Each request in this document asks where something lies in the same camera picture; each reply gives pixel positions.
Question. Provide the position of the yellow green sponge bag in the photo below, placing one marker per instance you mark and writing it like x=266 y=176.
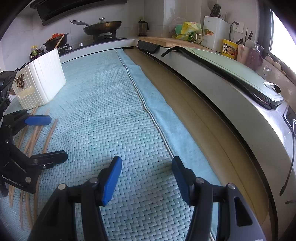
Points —
x=184 y=30

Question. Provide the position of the green cutting board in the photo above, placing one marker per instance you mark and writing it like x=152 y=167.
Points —
x=243 y=76

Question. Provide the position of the black gas stove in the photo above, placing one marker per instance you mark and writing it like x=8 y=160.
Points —
x=99 y=39

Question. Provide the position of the black wok with lid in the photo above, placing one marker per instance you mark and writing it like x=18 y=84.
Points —
x=101 y=27

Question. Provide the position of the light blue woven mat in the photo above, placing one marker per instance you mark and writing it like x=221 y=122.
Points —
x=107 y=108

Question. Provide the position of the black padded cushion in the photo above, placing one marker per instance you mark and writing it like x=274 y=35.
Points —
x=147 y=47

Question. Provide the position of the black pot red lid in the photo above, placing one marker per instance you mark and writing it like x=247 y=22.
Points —
x=56 y=41

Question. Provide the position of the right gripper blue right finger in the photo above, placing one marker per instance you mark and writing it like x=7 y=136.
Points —
x=196 y=192

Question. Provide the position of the pink cup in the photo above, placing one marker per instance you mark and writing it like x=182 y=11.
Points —
x=242 y=53

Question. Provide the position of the black range hood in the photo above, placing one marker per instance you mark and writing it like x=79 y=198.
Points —
x=50 y=11

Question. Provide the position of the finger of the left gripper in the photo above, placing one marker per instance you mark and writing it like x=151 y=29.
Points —
x=48 y=160
x=38 y=120

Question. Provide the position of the wooden chopstick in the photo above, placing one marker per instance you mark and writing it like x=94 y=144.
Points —
x=24 y=196
x=23 y=133
x=21 y=209
x=27 y=195
x=43 y=152

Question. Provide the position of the dark glass kettle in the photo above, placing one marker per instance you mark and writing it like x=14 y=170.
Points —
x=143 y=28

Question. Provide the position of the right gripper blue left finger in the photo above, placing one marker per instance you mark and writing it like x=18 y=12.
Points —
x=96 y=193

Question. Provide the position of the white knife block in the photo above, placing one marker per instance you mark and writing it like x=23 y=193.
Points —
x=214 y=31

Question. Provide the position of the purple soap dispenser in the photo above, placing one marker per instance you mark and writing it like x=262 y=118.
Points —
x=254 y=58

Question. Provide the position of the wooden cutting board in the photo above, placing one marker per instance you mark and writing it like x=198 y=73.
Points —
x=170 y=42

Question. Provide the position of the yellow instant noodle cup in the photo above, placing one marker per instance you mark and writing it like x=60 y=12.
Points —
x=229 y=49

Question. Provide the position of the sauce bottles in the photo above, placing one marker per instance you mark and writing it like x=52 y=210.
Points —
x=36 y=52

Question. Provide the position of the white ribbed utensil holder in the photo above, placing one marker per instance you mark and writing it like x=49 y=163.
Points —
x=39 y=81

